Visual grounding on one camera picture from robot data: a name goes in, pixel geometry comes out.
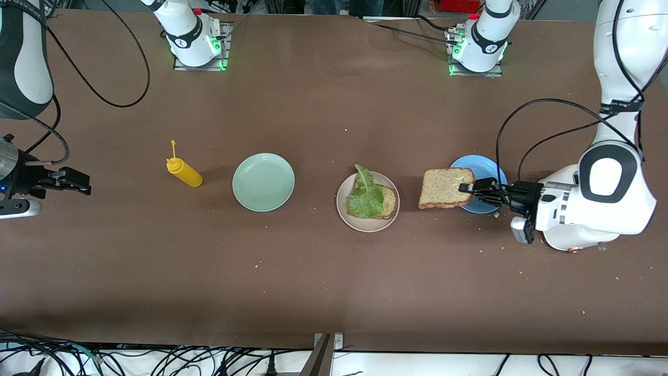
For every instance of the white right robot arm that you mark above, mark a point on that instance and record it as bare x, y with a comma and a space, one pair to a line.
26, 52

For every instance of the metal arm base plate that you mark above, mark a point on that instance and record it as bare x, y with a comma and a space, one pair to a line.
226, 57
477, 74

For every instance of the yellow mustard squeeze bottle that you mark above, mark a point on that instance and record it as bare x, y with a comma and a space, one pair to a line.
187, 175

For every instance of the beige plate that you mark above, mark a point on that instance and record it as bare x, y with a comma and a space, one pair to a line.
365, 224

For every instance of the white toaster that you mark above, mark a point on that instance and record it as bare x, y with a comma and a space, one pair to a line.
574, 243

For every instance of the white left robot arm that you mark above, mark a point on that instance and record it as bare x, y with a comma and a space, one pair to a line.
621, 62

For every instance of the person in blue jeans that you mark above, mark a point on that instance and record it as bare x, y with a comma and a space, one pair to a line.
365, 6

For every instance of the blue plate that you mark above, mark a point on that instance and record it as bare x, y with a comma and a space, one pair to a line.
485, 167

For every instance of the grey metal strut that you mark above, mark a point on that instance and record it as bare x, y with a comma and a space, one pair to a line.
318, 360

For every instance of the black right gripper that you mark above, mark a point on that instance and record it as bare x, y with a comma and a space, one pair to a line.
28, 177

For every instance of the brown table cover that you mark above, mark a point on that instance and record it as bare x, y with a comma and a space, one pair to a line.
313, 104

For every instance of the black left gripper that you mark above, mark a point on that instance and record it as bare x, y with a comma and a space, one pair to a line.
522, 192

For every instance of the brown bread slice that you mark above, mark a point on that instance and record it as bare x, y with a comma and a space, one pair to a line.
390, 201
443, 188

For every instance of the red box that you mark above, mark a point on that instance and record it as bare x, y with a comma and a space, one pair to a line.
459, 5

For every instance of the light green plate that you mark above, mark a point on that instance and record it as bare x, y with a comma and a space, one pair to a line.
263, 183

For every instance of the silver corner bracket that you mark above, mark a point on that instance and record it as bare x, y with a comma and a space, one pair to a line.
338, 342

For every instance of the green lettuce leaf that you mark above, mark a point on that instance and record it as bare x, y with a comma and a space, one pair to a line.
368, 201

